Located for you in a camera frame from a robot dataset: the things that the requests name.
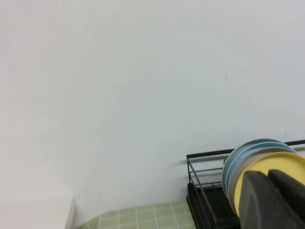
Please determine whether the black wire dish rack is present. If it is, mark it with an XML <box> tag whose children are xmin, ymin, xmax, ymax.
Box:
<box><xmin>186</xmin><ymin>139</ymin><xmax>305</xmax><ymax>229</ymax></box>

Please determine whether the yellow plate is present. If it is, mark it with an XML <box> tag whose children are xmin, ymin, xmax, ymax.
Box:
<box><xmin>233</xmin><ymin>152</ymin><xmax>305</xmax><ymax>217</ymax></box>

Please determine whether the white cabinet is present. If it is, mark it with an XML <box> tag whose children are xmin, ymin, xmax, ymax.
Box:
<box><xmin>0</xmin><ymin>197</ymin><xmax>76</xmax><ymax>229</ymax></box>

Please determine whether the grey plate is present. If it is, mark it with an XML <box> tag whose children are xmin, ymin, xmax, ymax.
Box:
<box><xmin>228</xmin><ymin>147</ymin><xmax>296</xmax><ymax>203</ymax></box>

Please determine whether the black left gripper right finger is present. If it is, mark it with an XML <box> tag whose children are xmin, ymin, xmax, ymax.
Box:
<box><xmin>268</xmin><ymin>168</ymin><xmax>305</xmax><ymax>225</ymax></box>

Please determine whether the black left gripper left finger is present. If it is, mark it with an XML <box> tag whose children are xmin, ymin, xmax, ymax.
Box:
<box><xmin>238</xmin><ymin>170</ymin><xmax>305</xmax><ymax>229</ymax></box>

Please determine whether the green plate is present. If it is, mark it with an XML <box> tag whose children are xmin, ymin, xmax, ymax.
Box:
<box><xmin>222</xmin><ymin>139</ymin><xmax>284</xmax><ymax>191</ymax></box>

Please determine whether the green checkered tablecloth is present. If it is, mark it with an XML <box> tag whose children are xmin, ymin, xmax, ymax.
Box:
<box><xmin>78</xmin><ymin>200</ymin><xmax>195</xmax><ymax>229</ymax></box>

